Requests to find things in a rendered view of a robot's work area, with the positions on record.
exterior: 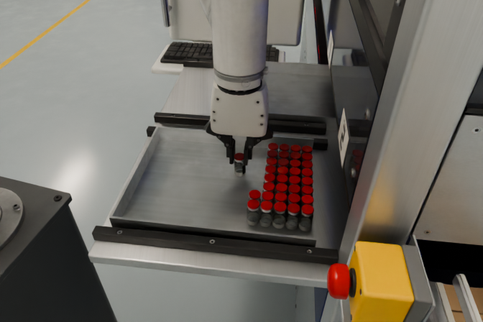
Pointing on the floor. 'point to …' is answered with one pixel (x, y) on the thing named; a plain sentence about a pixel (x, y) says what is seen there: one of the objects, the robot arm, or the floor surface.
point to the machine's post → (417, 103)
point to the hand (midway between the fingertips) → (239, 152)
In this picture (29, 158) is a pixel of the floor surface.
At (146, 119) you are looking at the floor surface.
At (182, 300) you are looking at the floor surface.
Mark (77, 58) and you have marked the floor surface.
